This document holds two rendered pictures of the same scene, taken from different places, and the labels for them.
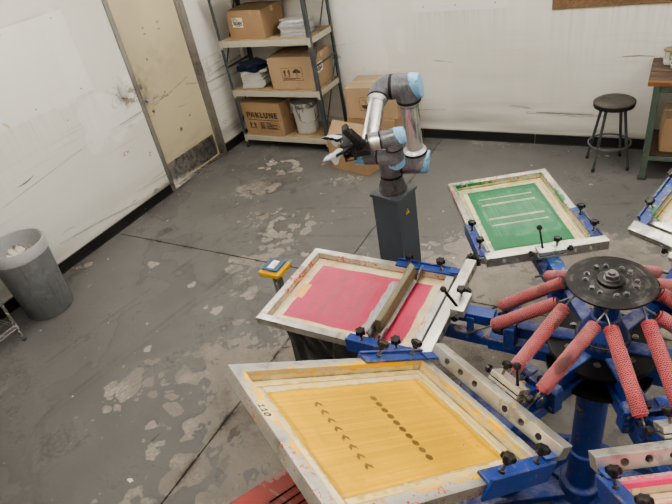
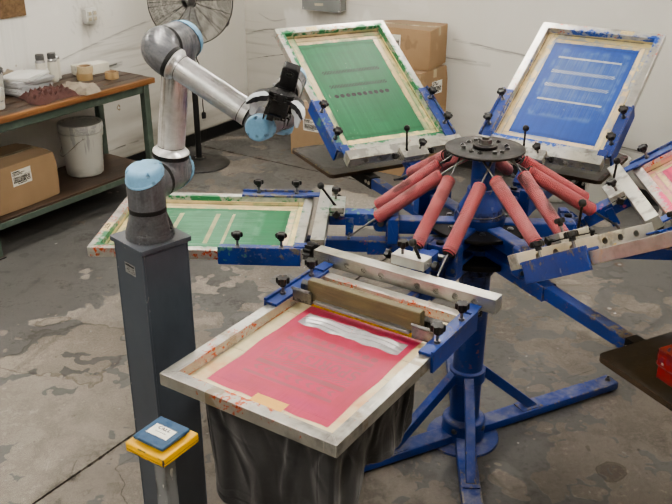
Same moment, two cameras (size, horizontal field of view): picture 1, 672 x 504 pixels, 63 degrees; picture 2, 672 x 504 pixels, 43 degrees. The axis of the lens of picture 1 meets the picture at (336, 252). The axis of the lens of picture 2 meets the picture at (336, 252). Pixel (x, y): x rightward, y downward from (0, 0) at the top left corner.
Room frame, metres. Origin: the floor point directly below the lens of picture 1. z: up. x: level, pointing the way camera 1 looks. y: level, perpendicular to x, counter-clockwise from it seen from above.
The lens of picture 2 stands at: (2.04, 2.10, 2.27)
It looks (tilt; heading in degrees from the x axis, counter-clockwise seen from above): 25 degrees down; 269
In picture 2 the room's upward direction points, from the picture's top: straight up
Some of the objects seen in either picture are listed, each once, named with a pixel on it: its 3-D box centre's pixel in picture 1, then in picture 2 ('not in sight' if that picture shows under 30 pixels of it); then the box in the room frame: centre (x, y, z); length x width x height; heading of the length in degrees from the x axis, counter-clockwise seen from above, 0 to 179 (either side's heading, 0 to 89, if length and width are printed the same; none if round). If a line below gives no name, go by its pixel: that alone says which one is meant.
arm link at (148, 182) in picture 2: (391, 161); (146, 184); (2.59, -0.37, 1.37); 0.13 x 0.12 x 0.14; 68
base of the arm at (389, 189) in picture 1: (392, 181); (148, 220); (2.59, -0.36, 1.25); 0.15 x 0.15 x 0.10
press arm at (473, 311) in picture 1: (474, 314); (418, 265); (1.72, -0.53, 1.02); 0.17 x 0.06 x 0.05; 56
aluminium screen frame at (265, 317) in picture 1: (357, 297); (327, 347); (2.03, -0.06, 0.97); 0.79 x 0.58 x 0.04; 56
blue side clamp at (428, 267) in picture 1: (425, 270); (297, 291); (2.13, -0.41, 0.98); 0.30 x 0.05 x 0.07; 56
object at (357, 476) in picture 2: (335, 359); (376, 446); (1.89, 0.10, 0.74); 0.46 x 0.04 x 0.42; 56
